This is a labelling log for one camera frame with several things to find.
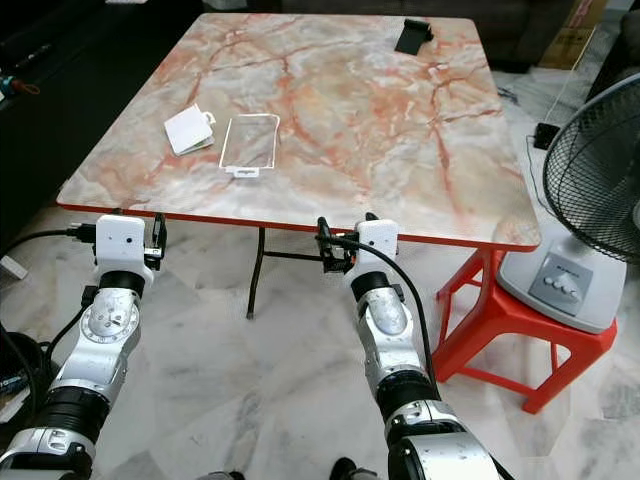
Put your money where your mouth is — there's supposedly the white paper packet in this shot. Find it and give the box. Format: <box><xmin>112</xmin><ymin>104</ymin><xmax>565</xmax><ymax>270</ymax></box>
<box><xmin>162</xmin><ymin>102</ymin><xmax>218</xmax><ymax>157</ymax></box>

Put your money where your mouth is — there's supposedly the clear plastic blister package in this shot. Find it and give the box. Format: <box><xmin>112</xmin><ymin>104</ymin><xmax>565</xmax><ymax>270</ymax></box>
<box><xmin>219</xmin><ymin>112</ymin><xmax>282</xmax><ymax>180</ymax></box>

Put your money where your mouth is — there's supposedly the long black low cabinet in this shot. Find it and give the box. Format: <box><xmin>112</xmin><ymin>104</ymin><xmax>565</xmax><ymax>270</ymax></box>
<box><xmin>0</xmin><ymin>0</ymin><xmax>193</xmax><ymax>253</ymax></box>

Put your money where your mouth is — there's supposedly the blue and red tool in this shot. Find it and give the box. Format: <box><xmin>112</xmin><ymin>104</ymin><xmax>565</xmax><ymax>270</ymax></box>
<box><xmin>2</xmin><ymin>76</ymin><xmax>43</xmax><ymax>98</ymax></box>

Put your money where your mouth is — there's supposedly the red plastic stool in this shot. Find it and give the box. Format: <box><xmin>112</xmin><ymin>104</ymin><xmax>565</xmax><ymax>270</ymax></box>
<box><xmin>431</xmin><ymin>247</ymin><xmax>620</xmax><ymax>415</ymax></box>

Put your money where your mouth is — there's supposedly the small black stand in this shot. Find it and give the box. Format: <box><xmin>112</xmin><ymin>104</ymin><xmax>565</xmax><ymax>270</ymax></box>
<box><xmin>394</xmin><ymin>17</ymin><xmax>435</xmax><ymax>57</ymax></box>

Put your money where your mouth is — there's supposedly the black power adapter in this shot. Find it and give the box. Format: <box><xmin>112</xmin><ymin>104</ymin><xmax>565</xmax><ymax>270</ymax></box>
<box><xmin>532</xmin><ymin>121</ymin><xmax>562</xmax><ymax>152</ymax></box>

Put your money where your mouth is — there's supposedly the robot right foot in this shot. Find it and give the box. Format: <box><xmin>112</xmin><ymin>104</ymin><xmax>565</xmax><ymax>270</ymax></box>
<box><xmin>331</xmin><ymin>457</ymin><xmax>362</xmax><ymax>480</ymax></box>

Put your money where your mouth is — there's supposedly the black grille standing fan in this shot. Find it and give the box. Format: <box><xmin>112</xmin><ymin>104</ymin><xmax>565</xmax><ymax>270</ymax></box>
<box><xmin>497</xmin><ymin>70</ymin><xmax>640</xmax><ymax>335</ymax></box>

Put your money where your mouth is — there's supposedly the brown cardboard box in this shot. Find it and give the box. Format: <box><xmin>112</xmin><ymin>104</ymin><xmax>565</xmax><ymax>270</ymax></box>
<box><xmin>539</xmin><ymin>0</ymin><xmax>607</xmax><ymax>72</ymax></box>

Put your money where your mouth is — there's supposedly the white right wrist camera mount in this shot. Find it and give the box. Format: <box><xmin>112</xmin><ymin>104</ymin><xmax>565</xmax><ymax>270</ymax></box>
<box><xmin>350</xmin><ymin>217</ymin><xmax>402</xmax><ymax>278</ymax></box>

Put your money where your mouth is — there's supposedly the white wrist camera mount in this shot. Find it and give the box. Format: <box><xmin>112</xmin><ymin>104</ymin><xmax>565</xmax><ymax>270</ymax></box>
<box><xmin>96</xmin><ymin>212</ymin><xmax>150</xmax><ymax>275</ymax></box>
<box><xmin>350</xmin><ymin>217</ymin><xmax>402</xmax><ymax>278</ymax></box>

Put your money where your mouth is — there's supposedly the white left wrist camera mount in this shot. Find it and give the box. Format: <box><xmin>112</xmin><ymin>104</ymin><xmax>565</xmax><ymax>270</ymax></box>
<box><xmin>96</xmin><ymin>212</ymin><xmax>150</xmax><ymax>275</ymax></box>

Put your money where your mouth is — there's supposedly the black metal table leg frame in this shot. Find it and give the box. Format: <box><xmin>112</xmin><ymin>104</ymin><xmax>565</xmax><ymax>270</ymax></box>
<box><xmin>244</xmin><ymin>227</ymin><xmax>327</xmax><ymax>322</ymax></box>

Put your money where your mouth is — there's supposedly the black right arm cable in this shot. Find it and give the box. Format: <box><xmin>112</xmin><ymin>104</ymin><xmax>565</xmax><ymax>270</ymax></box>
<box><xmin>325</xmin><ymin>232</ymin><xmax>437</xmax><ymax>386</ymax></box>

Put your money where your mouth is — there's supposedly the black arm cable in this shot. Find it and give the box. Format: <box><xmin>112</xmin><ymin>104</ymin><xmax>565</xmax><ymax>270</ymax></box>
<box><xmin>0</xmin><ymin>226</ymin><xmax>101</xmax><ymax>401</ymax></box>
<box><xmin>325</xmin><ymin>232</ymin><xmax>437</xmax><ymax>386</ymax></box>

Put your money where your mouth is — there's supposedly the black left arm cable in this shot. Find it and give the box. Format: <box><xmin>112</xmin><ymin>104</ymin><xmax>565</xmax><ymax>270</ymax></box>
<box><xmin>0</xmin><ymin>226</ymin><xmax>101</xmax><ymax>401</ymax></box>

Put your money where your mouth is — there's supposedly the thin white adapter cable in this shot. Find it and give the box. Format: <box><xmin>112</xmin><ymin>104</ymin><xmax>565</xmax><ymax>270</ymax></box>
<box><xmin>544</xmin><ymin>73</ymin><xmax>578</xmax><ymax>127</ymax></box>

